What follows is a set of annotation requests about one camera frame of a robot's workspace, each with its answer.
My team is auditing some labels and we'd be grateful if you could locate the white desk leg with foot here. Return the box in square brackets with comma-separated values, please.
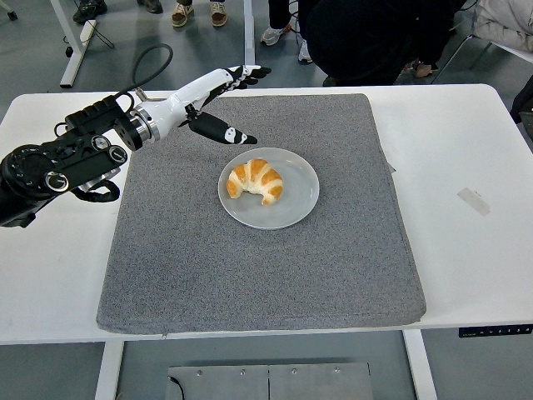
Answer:
[48, 0, 99, 89]

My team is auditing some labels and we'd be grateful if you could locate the clear tape piece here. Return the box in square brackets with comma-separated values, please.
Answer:
[456, 187, 491, 217]

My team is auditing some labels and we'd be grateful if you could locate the grey metal plate with screws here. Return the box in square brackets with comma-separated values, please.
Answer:
[167, 362, 374, 400]

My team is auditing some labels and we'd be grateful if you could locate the white table leg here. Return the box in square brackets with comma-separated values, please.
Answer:
[402, 328, 438, 400]
[94, 340, 126, 400]

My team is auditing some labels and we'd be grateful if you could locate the black table control panel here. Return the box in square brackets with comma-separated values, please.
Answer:
[457, 323, 533, 338]

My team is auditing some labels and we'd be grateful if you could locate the grey fabric mat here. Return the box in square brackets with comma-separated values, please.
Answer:
[95, 92, 428, 336]

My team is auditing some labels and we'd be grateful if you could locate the croissant bread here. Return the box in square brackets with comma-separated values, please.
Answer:
[226, 157, 284, 207]

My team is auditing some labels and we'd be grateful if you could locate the beige jacket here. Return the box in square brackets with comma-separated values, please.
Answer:
[473, 0, 533, 53]

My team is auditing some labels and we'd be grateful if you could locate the person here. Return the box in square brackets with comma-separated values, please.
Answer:
[305, 0, 457, 88]

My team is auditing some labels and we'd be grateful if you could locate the person's leg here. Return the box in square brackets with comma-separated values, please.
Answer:
[296, 32, 314, 65]
[260, 0, 293, 47]

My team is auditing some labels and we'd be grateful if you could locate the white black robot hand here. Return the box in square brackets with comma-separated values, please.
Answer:
[140, 64, 272, 147]

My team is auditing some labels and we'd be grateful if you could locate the thin black cable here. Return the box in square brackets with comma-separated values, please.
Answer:
[167, 376, 186, 400]

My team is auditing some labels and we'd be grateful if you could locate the white power strip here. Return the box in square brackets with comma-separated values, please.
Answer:
[79, 19, 98, 45]

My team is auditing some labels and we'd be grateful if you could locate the black bag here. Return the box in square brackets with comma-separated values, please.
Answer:
[509, 77, 533, 124]

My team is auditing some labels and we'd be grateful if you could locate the white chair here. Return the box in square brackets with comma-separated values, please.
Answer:
[431, 35, 533, 83]

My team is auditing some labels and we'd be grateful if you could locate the person's hand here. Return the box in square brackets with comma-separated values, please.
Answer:
[402, 57, 441, 79]

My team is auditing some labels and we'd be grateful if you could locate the grey round plate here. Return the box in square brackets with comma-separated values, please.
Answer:
[217, 147, 321, 231]

